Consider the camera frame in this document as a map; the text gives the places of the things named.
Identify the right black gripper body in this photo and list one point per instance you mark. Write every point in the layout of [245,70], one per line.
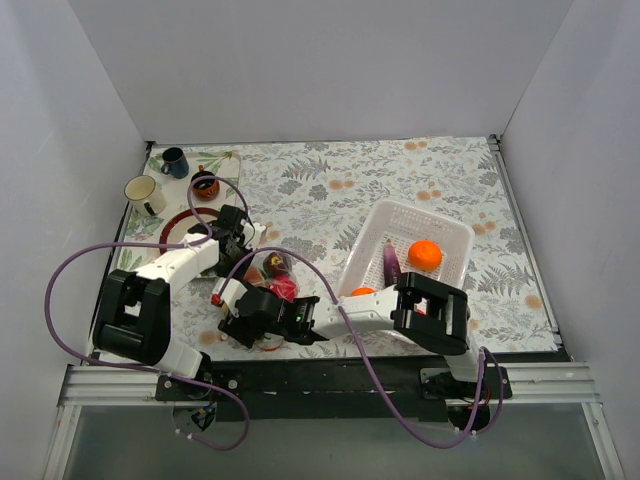
[242,329]

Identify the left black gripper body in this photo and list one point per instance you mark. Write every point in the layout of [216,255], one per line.
[235,243]

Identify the red fake apple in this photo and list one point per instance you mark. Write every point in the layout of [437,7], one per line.
[284,287]

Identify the clear zip top bag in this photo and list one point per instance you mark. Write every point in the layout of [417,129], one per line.
[238,272]

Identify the dark purple fake fruit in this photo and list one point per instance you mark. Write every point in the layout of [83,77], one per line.
[277,264]

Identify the purple fake eggplant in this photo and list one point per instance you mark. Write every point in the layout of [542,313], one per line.
[391,266]

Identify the orange fake mandarin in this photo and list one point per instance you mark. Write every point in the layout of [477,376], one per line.
[425,255]

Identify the fake watermelon slice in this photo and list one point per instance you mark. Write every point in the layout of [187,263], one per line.
[255,277]

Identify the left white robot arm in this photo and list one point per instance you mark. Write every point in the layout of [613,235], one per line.
[134,317]

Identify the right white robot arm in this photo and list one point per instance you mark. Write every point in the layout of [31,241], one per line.
[429,313]

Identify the red rimmed plate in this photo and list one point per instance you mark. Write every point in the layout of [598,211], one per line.
[178,226]

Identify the brown orange small cup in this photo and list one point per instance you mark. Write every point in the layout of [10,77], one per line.
[204,185]

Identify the leaf patterned serving tray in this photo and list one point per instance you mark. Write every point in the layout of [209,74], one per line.
[223,162]

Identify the floral patterned tablecloth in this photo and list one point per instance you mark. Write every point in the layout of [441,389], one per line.
[314,198]

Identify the cream enamel mug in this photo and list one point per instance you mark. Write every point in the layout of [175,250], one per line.
[145,196]

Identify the dark blue mug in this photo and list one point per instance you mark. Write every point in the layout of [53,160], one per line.
[174,163]

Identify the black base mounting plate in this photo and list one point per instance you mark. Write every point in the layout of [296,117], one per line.
[420,387]

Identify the white perforated plastic basket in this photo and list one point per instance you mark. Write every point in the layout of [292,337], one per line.
[404,224]

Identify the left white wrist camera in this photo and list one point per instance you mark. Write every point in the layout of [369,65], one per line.
[256,235]

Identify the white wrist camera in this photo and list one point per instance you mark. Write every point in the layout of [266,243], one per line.
[226,292]
[256,235]

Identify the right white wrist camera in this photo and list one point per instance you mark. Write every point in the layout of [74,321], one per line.
[226,292]

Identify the aluminium frame rail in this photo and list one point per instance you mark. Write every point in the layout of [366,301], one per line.
[530,383]

